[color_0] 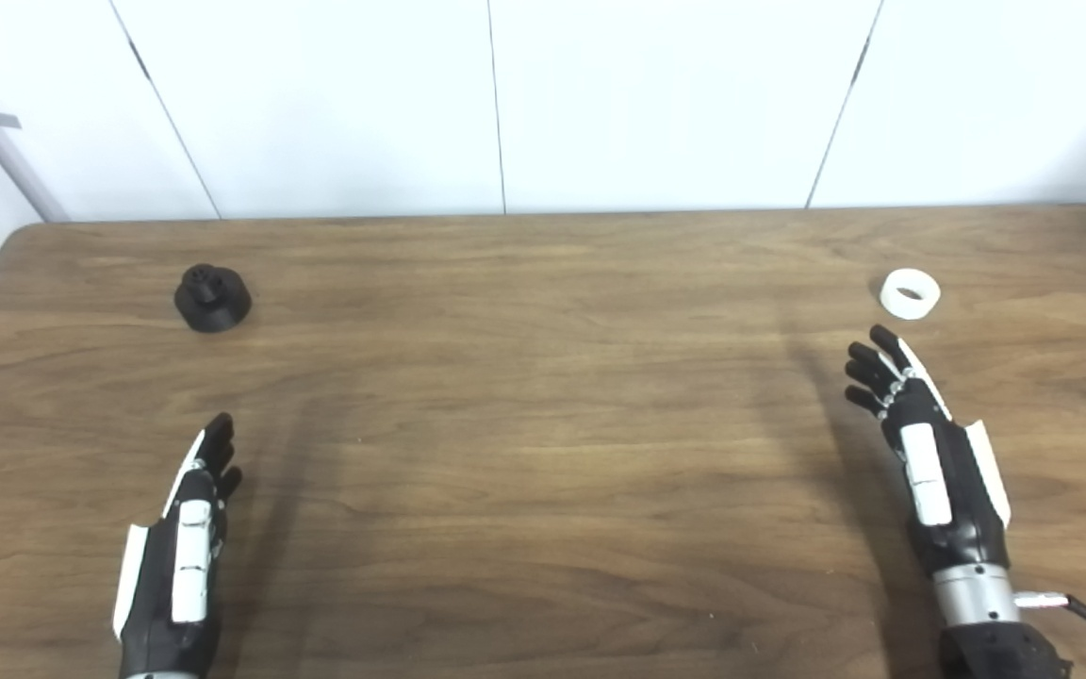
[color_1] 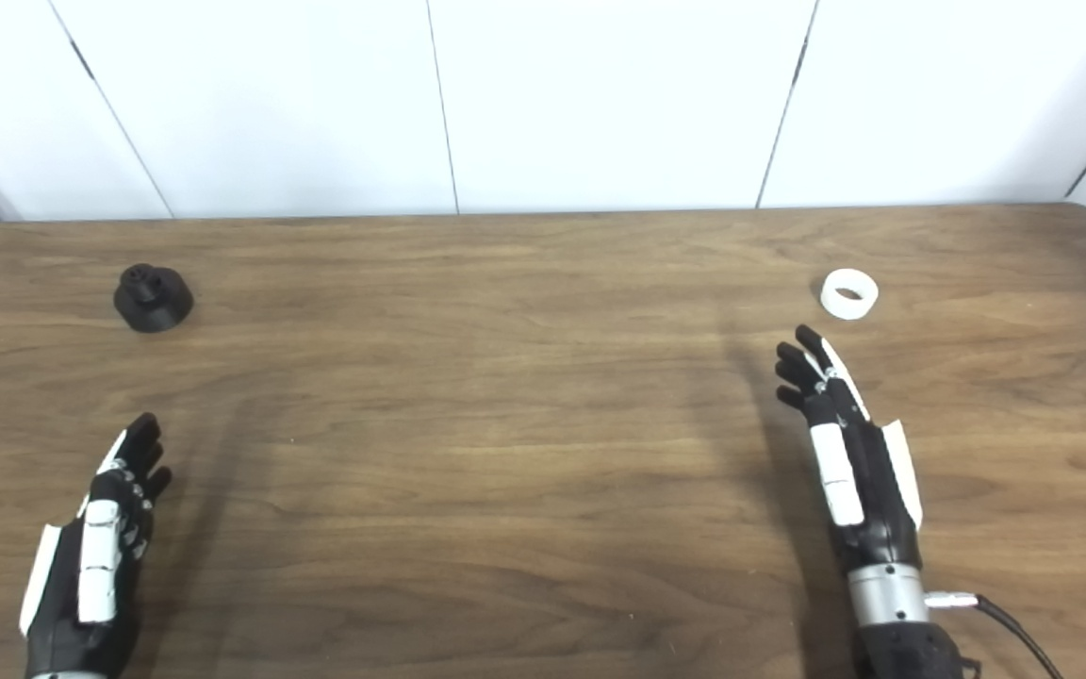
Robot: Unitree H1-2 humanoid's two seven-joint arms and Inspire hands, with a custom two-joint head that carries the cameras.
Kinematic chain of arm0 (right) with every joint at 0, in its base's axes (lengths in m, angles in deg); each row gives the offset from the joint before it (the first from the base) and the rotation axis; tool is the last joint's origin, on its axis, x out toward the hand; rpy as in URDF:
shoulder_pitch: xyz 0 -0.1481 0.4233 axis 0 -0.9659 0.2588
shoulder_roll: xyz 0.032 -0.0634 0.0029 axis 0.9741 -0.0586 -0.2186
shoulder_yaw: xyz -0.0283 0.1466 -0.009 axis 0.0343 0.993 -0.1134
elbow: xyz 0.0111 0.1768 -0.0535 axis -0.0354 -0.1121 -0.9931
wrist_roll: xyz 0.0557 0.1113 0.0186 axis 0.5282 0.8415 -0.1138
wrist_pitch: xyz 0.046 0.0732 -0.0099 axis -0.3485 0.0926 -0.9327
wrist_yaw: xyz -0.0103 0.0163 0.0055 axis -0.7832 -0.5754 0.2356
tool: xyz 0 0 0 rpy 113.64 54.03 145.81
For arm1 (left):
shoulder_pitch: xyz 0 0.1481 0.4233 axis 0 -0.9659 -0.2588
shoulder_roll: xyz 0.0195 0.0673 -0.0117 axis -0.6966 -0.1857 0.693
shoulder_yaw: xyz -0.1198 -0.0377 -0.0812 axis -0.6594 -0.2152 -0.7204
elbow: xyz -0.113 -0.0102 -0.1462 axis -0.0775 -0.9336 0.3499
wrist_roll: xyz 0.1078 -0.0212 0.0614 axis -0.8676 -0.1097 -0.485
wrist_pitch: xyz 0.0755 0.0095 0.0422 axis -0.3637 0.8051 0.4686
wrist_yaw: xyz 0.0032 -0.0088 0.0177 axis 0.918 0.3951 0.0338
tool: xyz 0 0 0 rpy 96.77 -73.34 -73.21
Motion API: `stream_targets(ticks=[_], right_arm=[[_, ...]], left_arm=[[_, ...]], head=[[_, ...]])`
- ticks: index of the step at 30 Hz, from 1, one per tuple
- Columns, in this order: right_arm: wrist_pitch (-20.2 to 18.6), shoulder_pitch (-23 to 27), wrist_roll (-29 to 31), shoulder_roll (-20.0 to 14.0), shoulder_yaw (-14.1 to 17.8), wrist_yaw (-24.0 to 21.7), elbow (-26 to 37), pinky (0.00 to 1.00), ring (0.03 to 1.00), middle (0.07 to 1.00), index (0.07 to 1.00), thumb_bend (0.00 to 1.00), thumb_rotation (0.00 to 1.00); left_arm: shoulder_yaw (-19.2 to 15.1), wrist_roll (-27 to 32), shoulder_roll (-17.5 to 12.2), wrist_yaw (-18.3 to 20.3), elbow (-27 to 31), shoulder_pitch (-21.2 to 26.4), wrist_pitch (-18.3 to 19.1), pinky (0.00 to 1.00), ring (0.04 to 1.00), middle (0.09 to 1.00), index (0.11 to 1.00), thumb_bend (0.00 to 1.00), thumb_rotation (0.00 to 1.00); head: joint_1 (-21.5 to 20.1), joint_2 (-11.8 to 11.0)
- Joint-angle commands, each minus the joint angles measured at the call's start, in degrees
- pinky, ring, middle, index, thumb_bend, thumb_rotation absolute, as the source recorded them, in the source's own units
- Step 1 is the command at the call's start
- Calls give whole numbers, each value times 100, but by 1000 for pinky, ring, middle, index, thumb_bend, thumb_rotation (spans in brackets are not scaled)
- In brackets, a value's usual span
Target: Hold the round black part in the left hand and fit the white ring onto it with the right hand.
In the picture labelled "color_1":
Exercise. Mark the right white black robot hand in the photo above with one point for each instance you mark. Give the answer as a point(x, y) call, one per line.
point(868, 490)

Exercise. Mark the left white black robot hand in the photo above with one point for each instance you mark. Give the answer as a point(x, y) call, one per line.
point(98, 556)

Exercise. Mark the round black part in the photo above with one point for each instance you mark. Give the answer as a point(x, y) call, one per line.
point(155, 302)

